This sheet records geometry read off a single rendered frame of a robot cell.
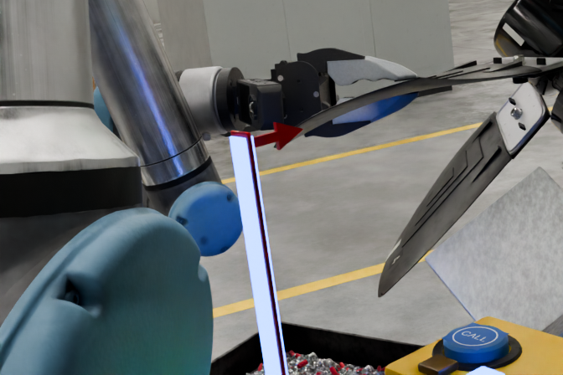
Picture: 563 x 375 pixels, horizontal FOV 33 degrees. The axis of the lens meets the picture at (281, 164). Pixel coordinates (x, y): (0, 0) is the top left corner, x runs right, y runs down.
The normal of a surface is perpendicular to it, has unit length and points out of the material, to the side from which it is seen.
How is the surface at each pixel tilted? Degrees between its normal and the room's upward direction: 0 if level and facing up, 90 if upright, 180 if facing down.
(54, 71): 88
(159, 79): 84
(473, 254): 55
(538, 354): 0
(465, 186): 49
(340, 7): 90
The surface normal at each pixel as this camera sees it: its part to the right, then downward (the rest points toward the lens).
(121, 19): 0.46, 0.12
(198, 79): -0.28, -0.58
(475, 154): -0.85, -0.47
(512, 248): -0.33, -0.34
